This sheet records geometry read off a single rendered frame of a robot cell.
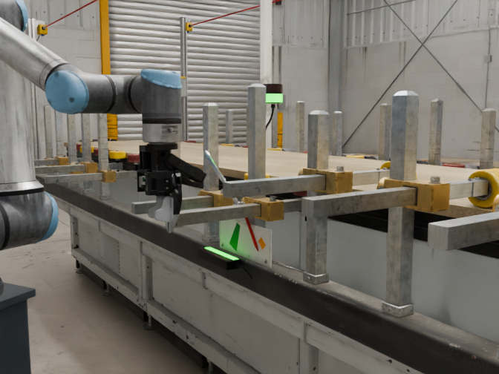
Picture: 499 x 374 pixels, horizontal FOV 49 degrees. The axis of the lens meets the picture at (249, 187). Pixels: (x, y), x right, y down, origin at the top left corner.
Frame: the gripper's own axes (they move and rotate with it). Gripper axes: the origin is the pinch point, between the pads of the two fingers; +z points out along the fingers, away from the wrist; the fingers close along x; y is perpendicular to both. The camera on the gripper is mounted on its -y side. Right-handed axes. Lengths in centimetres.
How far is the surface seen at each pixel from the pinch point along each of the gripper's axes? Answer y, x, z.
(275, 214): -27.1, 5.0, -1.2
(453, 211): -46, 44, -6
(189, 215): -4.0, 1.5, -2.6
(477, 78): -744, -424, -86
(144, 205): -2.8, -23.5, -1.6
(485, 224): -8, 76, -13
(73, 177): -12, -124, 1
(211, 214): -9.9, 1.5, -2.4
